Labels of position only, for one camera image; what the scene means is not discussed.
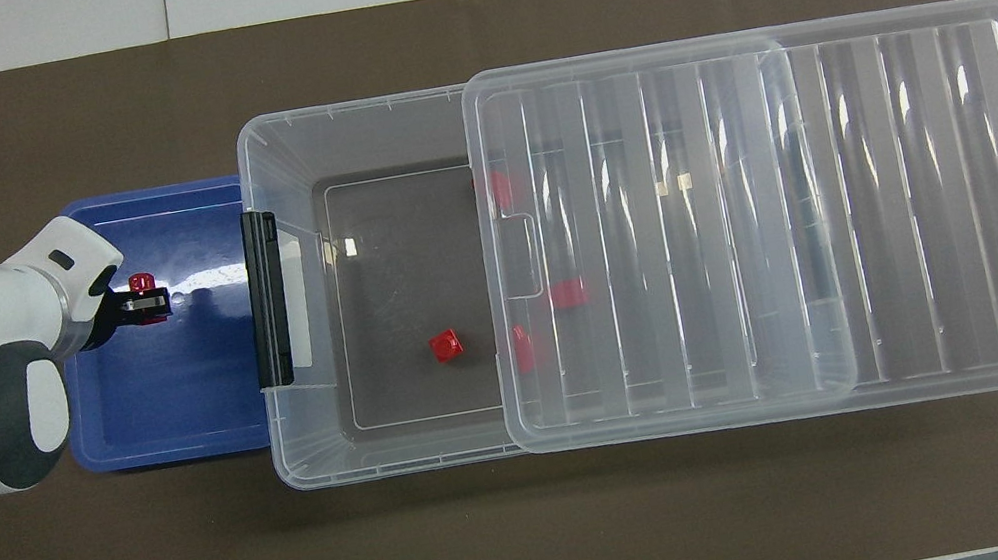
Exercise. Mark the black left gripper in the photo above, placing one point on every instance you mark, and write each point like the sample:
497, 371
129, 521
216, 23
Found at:
99, 311

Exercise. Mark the red block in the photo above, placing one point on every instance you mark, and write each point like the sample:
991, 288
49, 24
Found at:
141, 281
523, 349
446, 346
568, 294
499, 189

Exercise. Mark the clear ribbed box lid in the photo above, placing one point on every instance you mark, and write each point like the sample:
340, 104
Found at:
803, 219

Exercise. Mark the blue plastic tray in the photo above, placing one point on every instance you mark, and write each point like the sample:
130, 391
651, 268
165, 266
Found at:
193, 392

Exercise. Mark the black box latch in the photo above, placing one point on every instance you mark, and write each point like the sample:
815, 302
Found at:
267, 298

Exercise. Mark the clear plastic storage box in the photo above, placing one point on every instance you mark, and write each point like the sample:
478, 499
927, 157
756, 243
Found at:
354, 142

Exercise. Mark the brown table mat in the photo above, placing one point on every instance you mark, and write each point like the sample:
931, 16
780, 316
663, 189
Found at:
542, 536

